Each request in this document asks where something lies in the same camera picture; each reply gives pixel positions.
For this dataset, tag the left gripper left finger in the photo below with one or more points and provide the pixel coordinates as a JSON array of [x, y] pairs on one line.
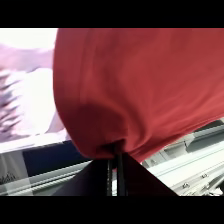
[[96, 180]]

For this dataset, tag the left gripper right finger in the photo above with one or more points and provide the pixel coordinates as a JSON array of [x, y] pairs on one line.
[[140, 183]]

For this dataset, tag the red T-shirt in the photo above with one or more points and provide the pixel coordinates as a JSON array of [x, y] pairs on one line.
[[140, 86]]

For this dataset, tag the silver frame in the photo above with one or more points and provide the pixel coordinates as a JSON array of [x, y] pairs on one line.
[[200, 160]]

